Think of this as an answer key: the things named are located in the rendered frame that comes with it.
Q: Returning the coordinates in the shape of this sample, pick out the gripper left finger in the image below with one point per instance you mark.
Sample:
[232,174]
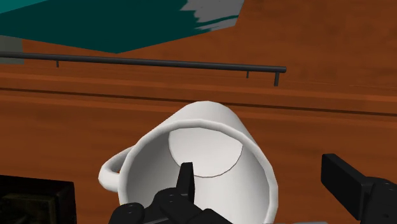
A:
[185,186]

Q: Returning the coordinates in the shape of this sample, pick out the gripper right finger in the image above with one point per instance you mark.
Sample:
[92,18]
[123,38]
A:
[350,186]

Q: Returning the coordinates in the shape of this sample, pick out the white mug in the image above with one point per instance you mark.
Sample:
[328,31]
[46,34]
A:
[214,149]

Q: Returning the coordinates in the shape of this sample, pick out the brown wooden chest of drawers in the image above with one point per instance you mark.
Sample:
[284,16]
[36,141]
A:
[310,136]

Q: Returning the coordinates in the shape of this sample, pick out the black box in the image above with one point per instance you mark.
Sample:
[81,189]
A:
[34,201]

